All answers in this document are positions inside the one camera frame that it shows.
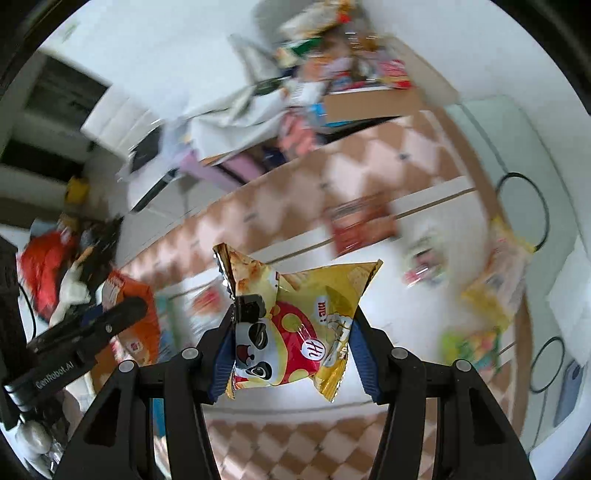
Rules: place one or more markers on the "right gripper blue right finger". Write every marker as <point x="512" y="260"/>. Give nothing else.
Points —
<point x="364" y="343"/>

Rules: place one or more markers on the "red plastic bag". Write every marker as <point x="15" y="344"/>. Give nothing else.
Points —
<point x="43" y="263"/>

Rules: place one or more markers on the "small white wrapped candy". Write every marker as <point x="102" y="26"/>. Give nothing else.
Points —
<point x="426" y="260"/>

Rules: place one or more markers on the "white picture snack packet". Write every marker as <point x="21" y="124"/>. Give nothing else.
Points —
<point x="184" y="317"/>

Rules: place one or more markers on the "pink box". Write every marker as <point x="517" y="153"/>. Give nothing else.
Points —
<point x="228" y="176"/>

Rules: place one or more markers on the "far white padded chair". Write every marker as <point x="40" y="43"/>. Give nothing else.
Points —
<point x="117" y="123"/>

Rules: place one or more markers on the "pile of snack packets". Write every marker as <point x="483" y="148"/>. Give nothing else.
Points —
<point x="338" y="69"/>

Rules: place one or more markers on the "green candy packet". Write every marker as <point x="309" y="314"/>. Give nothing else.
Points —
<point x="481" y="348"/>

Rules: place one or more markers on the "white cloth pile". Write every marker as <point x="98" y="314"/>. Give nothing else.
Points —
<point x="249" y="115"/>

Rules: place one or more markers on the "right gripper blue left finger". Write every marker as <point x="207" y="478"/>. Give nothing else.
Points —
<point x="218" y="355"/>

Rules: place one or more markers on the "yellow snack packet on mat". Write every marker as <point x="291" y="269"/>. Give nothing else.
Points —
<point x="498" y="291"/>

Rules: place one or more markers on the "white goose plush toy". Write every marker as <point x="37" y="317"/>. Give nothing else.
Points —
<point x="72" y="292"/>

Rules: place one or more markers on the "yellow panda snack packet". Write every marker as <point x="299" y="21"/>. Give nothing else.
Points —
<point x="293" y="326"/>

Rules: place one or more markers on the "orange panda snack packet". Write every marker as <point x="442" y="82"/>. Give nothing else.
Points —
<point x="131" y="327"/>

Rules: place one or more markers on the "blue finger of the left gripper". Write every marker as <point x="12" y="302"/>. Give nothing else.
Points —
<point x="116" y="319"/>

